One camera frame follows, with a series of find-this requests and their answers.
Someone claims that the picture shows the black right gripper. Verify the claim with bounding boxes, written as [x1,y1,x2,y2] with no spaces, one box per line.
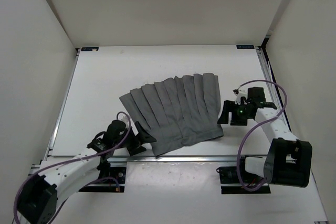
[217,100,252,125]

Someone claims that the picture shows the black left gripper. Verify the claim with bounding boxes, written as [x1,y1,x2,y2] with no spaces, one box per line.
[113,121,156,155]

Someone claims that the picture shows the grey pleated skirt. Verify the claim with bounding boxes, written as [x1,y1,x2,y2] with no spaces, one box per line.
[119,73,224,156]

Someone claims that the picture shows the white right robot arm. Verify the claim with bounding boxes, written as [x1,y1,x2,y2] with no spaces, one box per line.
[217,87,312,192]

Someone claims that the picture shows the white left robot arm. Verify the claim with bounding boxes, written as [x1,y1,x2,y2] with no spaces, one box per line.
[13,120,156,223]

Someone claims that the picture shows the right blue corner label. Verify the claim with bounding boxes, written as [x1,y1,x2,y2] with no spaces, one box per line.
[236,45,255,50]

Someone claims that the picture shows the blue corner label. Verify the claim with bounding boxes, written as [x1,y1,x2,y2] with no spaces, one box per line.
[236,45,255,50]
[80,47,99,51]

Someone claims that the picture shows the left blue corner label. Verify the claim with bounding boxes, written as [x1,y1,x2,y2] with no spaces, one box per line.
[80,47,99,51]

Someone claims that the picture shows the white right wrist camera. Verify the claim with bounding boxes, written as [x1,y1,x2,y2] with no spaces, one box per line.
[233,88,248,104]

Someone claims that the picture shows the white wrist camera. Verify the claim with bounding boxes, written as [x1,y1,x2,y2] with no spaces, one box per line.
[233,88,248,104]
[118,115,131,129]

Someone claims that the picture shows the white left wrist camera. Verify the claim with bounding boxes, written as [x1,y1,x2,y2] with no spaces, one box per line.
[118,115,131,129]

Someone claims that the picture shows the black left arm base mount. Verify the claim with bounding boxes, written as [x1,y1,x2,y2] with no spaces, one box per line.
[79,163,127,193]

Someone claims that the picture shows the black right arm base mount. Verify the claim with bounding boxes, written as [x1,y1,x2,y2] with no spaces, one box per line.
[216,166,271,195]

